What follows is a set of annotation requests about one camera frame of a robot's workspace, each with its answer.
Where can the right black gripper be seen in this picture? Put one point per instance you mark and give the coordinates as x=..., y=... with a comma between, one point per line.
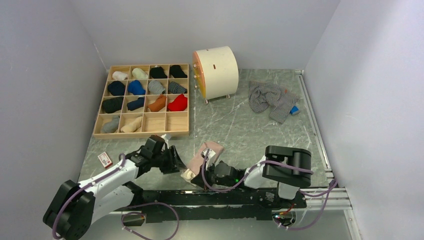
x=198, y=180

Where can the aluminium frame rail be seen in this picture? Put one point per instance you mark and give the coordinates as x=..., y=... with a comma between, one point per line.
x=316, y=200

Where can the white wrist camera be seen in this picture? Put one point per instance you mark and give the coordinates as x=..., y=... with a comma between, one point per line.
x=166, y=137
x=209, y=157

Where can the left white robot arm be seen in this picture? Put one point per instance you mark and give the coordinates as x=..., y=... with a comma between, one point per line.
x=76, y=205

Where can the grey striped underwear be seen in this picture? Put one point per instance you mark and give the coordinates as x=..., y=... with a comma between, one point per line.
x=264, y=95

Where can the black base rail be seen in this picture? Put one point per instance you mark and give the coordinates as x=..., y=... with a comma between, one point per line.
x=259, y=204

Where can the cream rolled sock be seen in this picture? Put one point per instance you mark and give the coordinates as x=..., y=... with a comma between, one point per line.
x=139, y=74

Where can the white rolled sock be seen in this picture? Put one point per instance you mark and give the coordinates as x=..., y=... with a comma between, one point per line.
x=119, y=76

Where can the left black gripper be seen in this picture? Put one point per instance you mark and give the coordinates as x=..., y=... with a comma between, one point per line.
x=174, y=163

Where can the striped dark rolled sock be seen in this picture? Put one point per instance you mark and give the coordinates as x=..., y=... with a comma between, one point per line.
x=176, y=88

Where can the cream cylindrical drum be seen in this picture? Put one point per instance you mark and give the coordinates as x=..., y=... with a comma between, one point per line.
x=216, y=72

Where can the black rolled sock right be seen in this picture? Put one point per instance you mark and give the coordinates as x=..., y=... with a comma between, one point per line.
x=177, y=72

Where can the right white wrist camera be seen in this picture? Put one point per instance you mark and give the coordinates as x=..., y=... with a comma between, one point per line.
x=209, y=157

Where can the blue small object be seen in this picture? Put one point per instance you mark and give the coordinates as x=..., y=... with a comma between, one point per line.
x=294, y=111

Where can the orange rolled sock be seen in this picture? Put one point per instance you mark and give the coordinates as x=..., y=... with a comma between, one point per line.
x=159, y=104

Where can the dark navy rolled sock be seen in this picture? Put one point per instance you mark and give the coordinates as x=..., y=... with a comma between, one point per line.
x=136, y=104

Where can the red rolled sock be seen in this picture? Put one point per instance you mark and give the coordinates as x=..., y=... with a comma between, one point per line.
x=179, y=104

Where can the wooden compartment tray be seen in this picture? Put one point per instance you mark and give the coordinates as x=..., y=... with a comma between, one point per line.
x=142, y=122

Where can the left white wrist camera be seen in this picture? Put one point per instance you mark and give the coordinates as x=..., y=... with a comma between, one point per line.
x=166, y=137

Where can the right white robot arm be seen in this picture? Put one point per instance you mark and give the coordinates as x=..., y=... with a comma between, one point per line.
x=289, y=167

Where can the red white small card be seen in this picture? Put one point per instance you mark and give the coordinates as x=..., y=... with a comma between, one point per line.
x=105, y=160

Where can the black ribbed rolled sock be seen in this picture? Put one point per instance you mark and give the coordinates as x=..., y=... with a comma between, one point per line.
x=112, y=105

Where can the light grey rolled sock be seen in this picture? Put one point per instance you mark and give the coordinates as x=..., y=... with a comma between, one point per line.
x=111, y=126

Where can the blue rolled sock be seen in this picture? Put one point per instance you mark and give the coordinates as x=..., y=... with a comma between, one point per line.
x=136, y=88

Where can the pink beige underwear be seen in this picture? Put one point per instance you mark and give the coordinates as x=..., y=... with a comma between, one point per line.
x=194, y=165

